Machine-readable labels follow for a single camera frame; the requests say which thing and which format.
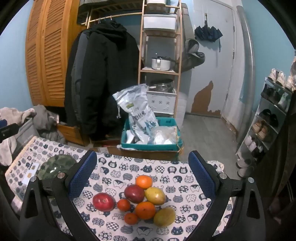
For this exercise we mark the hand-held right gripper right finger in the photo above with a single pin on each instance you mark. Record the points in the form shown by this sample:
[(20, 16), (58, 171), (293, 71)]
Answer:
[(198, 171)]

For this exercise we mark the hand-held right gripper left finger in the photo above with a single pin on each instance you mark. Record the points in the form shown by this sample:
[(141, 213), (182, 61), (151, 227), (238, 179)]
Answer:
[(83, 173)]

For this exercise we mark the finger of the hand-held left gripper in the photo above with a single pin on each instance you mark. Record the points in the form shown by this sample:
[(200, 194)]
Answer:
[(9, 131), (3, 122)]

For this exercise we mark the bright red apple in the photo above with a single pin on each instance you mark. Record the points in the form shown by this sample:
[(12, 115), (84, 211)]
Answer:
[(103, 201)]

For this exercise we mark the yellow mango with red blush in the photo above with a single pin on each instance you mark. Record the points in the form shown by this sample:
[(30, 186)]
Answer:
[(155, 195)]

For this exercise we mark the small tangerine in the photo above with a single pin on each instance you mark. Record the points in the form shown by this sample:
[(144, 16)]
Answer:
[(131, 219), (123, 205)]

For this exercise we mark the dark red apple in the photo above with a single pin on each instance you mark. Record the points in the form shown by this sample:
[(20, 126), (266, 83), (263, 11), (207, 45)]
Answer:
[(134, 193)]

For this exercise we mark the medium orange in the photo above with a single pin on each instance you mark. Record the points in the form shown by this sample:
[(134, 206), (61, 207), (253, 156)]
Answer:
[(143, 182)]

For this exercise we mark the yellow-green mango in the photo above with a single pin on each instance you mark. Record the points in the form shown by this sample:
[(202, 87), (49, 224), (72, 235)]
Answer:
[(164, 216)]

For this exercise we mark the large orange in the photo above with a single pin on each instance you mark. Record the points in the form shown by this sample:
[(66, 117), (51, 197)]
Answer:
[(145, 210)]

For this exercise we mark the grey laundry bag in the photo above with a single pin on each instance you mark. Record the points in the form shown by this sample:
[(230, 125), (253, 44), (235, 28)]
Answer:
[(25, 131)]

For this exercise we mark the flat cardboard box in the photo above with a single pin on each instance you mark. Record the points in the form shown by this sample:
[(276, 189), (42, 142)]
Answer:
[(101, 148)]

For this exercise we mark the grey clothes pile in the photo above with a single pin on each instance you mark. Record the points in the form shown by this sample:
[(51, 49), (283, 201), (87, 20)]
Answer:
[(46, 120)]

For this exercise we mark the wooden drawer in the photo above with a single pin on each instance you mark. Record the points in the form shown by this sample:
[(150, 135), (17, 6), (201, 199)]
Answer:
[(69, 133)]

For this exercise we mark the white phone with stickers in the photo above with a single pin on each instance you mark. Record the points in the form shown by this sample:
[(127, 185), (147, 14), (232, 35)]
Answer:
[(29, 172)]

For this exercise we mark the cat-print tablecloth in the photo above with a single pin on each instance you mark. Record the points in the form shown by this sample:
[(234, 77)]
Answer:
[(129, 166)]

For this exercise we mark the clear plastic bag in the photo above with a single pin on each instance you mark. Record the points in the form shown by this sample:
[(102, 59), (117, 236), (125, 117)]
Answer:
[(165, 136)]

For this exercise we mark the cardboard box under teal box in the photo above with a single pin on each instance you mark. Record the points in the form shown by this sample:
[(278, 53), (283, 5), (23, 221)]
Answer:
[(148, 154)]

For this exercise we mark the shoe rack with shoes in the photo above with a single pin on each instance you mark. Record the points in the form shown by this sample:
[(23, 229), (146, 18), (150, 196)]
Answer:
[(261, 132)]

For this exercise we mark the white patterned crate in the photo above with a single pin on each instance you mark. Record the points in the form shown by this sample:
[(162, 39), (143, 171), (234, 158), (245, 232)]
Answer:
[(160, 102)]

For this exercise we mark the wooden louvered wardrobe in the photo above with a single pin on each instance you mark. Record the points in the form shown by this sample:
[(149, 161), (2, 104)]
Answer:
[(50, 58)]

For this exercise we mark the white rice bag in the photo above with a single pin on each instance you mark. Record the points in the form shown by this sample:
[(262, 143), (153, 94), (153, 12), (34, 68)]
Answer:
[(138, 111)]

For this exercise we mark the steel pot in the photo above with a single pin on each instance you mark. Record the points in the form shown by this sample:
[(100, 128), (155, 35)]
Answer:
[(161, 87)]

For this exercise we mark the black hanging jacket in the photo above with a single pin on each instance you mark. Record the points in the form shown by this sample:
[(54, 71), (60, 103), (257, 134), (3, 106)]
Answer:
[(101, 81)]

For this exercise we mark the grey door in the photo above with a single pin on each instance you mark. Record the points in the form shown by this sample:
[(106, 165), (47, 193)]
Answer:
[(215, 69)]

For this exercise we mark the metal pipe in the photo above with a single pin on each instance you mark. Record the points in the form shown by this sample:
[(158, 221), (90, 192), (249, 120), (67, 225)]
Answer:
[(248, 69)]

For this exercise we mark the white enamel pot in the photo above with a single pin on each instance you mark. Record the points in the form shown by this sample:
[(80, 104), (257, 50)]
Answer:
[(159, 63)]

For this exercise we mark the wooden shelf rack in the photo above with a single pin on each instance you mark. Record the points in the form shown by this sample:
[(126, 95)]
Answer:
[(177, 58)]

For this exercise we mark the grey hanging jacket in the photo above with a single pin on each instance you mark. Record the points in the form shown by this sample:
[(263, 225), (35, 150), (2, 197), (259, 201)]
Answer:
[(192, 46)]

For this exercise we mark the folded dark blue umbrella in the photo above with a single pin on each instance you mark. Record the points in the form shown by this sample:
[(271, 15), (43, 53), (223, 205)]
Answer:
[(208, 33)]

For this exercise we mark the white storage bin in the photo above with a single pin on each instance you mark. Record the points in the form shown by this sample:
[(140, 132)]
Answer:
[(159, 22)]

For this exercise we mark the wooden clothes rail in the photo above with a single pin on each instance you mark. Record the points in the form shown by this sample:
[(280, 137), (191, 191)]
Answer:
[(120, 15)]

